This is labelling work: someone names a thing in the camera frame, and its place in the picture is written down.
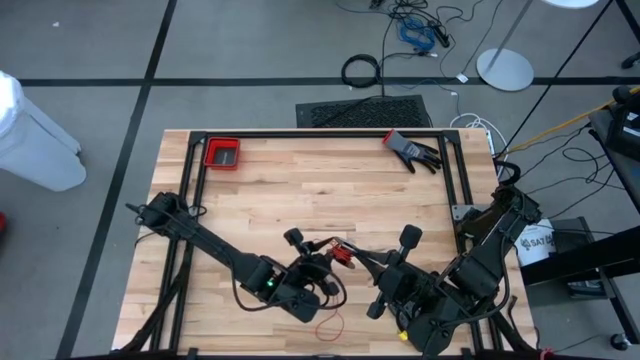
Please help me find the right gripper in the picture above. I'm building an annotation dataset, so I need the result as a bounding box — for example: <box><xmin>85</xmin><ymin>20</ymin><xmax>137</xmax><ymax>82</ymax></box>
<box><xmin>343</xmin><ymin>224</ymin><xmax>442</xmax><ymax>322</ymax></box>

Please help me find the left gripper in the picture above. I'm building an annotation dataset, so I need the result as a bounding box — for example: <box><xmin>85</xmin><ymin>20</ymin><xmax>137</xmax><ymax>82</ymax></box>
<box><xmin>283</xmin><ymin>228</ymin><xmax>346</xmax><ymax>299</ymax></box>

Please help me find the red cord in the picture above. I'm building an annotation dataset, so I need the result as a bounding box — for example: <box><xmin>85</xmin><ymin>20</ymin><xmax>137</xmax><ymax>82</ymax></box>
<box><xmin>314</xmin><ymin>238</ymin><xmax>357</xmax><ymax>344</ymax></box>

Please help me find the black plastic cord spool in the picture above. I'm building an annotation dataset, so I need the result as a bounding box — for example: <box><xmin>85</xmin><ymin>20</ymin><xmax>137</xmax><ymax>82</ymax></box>
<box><xmin>328</xmin><ymin>236</ymin><xmax>359</xmax><ymax>270</ymax></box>

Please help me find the grey glove with red cuff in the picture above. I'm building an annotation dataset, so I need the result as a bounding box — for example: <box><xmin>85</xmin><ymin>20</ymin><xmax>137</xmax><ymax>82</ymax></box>
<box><xmin>382</xmin><ymin>128</ymin><xmax>444</xmax><ymax>175</ymax></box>

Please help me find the red plastic bin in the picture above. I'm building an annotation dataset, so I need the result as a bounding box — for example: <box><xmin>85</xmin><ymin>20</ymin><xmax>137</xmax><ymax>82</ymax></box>
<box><xmin>202</xmin><ymin>136</ymin><xmax>242</xmax><ymax>172</ymax></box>

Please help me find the black rubber floor mat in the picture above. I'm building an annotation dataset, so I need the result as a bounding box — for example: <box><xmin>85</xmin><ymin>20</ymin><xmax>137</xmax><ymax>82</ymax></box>
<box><xmin>294</xmin><ymin>94</ymin><xmax>434</xmax><ymax>130</ymax></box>

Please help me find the white printed cardboard box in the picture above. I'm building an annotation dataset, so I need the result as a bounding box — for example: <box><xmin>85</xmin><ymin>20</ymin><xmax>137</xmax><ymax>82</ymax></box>
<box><xmin>513</xmin><ymin>218</ymin><xmax>557</xmax><ymax>267</ymax></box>

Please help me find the white power strip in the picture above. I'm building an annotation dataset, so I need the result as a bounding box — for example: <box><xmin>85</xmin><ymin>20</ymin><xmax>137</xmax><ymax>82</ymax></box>
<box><xmin>448</xmin><ymin>112</ymin><xmax>502</xmax><ymax>157</ymax></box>

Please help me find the black metal beam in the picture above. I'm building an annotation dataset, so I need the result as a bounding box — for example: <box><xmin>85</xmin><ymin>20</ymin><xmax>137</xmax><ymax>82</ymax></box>
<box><xmin>519</xmin><ymin>227</ymin><xmax>640</xmax><ymax>287</ymax></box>

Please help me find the white floor lamp stand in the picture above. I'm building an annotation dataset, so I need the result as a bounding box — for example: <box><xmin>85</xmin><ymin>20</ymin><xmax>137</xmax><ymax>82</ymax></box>
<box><xmin>474</xmin><ymin>0</ymin><xmax>601</xmax><ymax>93</ymax></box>

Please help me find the black desk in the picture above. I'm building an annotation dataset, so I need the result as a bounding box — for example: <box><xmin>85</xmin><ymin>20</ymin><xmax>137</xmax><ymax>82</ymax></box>
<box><xmin>588</xmin><ymin>84</ymin><xmax>640</xmax><ymax>214</ymax></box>

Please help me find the white bin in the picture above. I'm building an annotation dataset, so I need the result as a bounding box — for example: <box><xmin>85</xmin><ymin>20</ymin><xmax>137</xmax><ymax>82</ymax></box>
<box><xmin>0</xmin><ymin>69</ymin><xmax>87</xmax><ymax>193</ymax></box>

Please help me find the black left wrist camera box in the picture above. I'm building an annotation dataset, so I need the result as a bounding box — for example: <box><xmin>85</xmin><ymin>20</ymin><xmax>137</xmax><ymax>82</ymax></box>
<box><xmin>277</xmin><ymin>285</ymin><xmax>322</xmax><ymax>325</ymax></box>

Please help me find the silver frame bracket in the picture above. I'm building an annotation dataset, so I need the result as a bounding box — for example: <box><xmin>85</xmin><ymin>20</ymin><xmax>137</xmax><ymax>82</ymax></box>
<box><xmin>451</xmin><ymin>203</ymin><xmax>477</xmax><ymax>222</ymax></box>

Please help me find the coiled black cable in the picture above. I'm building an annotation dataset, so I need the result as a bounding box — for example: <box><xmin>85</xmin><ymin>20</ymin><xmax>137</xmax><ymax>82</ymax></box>
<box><xmin>340</xmin><ymin>53</ymin><xmax>383</xmax><ymax>90</ymax></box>

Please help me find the thin black floor cable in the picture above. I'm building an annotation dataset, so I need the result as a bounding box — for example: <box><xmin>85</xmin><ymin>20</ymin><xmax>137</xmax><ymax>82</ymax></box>
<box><xmin>377</xmin><ymin>7</ymin><xmax>391</xmax><ymax>99</ymax></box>

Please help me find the coiled blue cable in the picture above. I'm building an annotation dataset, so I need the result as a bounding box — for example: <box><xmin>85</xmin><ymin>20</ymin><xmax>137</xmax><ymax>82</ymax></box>
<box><xmin>398</xmin><ymin>17</ymin><xmax>437</xmax><ymax>51</ymax></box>

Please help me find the yellow floor cable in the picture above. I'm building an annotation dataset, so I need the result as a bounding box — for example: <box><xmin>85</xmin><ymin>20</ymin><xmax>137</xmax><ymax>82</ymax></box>
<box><xmin>502</xmin><ymin>85</ymin><xmax>640</xmax><ymax>154</ymax></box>

